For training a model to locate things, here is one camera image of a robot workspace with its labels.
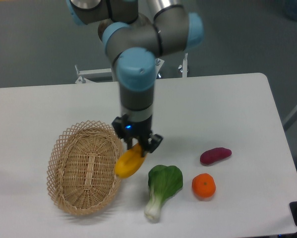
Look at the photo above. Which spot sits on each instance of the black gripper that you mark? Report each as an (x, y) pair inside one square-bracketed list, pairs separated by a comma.
[(140, 130)]

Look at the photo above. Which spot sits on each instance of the woven wicker basket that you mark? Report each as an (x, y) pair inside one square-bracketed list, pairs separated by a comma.
[(80, 176)]

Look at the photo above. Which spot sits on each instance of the orange tangerine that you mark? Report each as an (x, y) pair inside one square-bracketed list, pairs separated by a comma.
[(203, 185)]

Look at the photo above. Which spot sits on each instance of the purple sweet potato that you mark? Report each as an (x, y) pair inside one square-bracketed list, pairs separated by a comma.
[(214, 155)]

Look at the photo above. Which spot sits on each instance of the green bok choy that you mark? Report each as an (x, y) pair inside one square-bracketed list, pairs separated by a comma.
[(163, 183)]

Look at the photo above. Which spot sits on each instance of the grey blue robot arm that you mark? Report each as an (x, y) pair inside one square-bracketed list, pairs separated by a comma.
[(132, 46)]

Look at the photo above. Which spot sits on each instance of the yellow mango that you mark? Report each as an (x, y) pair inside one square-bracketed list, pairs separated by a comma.
[(129, 162)]

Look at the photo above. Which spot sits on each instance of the blue water jug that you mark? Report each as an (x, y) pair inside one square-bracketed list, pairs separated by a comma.
[(290, 9)]

